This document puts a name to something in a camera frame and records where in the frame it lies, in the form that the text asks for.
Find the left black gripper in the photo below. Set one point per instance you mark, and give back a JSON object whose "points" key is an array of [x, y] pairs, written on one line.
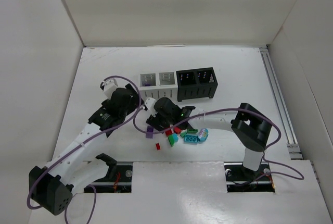
{"points": [[133, 91]]}

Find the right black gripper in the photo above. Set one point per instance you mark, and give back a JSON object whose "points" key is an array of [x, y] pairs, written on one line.
{"points": [[158, 121]]}

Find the red rectangular lego brick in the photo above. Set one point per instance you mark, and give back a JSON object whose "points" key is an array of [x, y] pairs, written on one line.
{"points": [[169, 132]]}

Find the red rounded lego brick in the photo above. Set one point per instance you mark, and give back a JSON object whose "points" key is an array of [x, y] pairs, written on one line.
{"points": [[177, 130]]}

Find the purple lego with orange print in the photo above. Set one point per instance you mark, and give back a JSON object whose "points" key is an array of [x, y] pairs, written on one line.
{"points": [[149, 132]]}

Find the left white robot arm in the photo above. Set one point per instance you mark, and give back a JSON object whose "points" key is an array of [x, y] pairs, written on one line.
{"points": [[53, 186]]}

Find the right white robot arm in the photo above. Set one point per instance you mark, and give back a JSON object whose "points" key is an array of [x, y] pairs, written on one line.
{"points": [[250, 126]]}

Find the green and blue lego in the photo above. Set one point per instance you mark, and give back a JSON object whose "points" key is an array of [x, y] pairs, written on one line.
{"points": [[173, 138]]}

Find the green square lego brick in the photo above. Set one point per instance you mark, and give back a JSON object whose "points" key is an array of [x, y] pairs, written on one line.
{"points": [[192, 131]]}

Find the white double container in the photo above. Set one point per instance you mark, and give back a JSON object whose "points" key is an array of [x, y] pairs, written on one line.
{"points": [[164, 84]]}

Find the cyan flat lego brick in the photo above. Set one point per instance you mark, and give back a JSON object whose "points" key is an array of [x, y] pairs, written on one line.
{"points": [[191, 139]]}

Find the black double container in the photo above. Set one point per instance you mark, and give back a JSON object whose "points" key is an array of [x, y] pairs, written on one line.
{"points": [[196, 83]]}

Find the cyan printed round lego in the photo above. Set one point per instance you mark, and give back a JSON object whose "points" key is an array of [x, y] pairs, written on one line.
{"points": [[202, 135]]}

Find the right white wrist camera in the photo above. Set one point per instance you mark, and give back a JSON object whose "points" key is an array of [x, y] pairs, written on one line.
{"points": [[149, 103]]}

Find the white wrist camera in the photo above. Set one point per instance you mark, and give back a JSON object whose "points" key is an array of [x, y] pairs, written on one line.
{"points": [[108, 87], [149, 103]]}

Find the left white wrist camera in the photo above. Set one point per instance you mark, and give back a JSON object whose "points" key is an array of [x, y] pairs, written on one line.
{"points": [[108, 87]]}

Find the aluminium rail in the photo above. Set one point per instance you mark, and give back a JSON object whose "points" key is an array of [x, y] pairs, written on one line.
{"points": [[287, 128]]}

